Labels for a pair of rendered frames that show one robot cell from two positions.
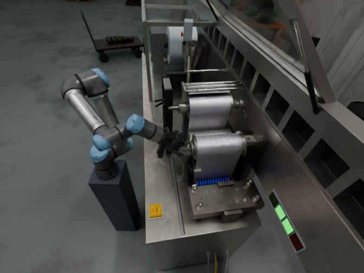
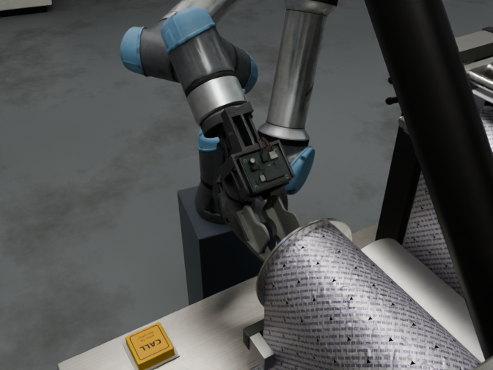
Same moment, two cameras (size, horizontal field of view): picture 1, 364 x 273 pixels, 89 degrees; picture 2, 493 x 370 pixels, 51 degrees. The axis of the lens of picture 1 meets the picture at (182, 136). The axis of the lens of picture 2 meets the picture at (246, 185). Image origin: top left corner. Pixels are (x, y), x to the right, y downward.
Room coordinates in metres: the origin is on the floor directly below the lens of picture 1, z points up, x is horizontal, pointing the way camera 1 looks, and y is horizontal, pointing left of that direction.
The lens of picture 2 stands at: (0.43, -0.48, 1.73)
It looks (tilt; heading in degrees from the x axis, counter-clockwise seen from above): 37 degrees down; 72
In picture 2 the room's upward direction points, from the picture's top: straight up
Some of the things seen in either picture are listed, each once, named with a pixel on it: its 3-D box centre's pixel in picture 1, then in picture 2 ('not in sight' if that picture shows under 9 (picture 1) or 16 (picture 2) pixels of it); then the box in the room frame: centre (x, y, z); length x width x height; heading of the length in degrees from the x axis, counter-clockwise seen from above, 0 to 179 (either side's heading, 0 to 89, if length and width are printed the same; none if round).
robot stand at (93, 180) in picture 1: (119, 200); (229, 317); (0.69, 0.49, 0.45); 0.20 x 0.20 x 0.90; 3
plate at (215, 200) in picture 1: (224, 197); not in sight; (0.50, -0.27, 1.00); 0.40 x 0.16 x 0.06; 102
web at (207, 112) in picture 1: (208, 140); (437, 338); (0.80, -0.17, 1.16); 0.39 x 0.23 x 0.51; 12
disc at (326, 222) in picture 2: (194, 148); (305, 266); (0.65, -0.07, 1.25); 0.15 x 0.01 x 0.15; 12
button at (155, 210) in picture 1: (155, 210); (150, 346); (0.44, 0.12, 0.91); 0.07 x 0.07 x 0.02; 12
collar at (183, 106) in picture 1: (183, 107); not in sight; (0.89, 0.00, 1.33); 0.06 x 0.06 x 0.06; 12
